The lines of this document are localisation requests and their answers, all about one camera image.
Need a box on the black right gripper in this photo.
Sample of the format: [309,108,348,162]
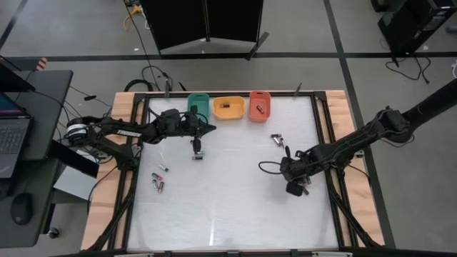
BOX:
[281,146,312,197]

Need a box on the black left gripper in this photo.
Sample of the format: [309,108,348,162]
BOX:
[180,103,217,153]

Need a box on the yellow plastic bin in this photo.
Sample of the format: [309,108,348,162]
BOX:
[212,96,246,121]

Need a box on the teal plastic bin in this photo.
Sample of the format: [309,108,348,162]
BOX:
[187,93,211,121]

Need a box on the orange plastic bin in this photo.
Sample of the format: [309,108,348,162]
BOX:
[248,91,272,124]

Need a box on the wooden base board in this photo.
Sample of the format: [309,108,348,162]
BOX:
[81,91,386,251]

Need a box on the black folding screen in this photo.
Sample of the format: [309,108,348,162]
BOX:
[139,0,270,61]

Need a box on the grey flat panel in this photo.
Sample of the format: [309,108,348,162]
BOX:
[53,166,100,201]

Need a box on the dark grey desk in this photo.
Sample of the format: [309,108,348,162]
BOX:
[0,69,75,249]

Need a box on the black cylindrical tube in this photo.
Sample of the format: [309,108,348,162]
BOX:
[401,78,457,124]

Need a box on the open dark laptop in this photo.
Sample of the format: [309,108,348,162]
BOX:
[0,91,34,179]

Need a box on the black equipment cart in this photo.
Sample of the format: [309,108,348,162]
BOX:
[371,0,457,58]

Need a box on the black computer mouse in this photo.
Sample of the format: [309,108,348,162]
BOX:
[10,192,34,226]

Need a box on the black flat monitor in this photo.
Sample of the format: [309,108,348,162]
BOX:
[0,55,36,94]

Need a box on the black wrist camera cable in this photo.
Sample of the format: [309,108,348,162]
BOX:
[258,161,286,176]

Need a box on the black aluminium table frame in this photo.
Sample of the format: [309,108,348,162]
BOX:
[80,91,397,257]

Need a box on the black coiled cable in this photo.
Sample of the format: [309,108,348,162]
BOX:
[124,78,154,93]

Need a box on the long black floor cable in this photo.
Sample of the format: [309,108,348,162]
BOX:
[123,0,174,92]

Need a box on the yellow floor cable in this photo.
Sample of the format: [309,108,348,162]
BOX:
[123,5,144,31]

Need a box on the black looped floor cable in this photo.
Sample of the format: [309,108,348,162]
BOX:
[385,56,432,86]

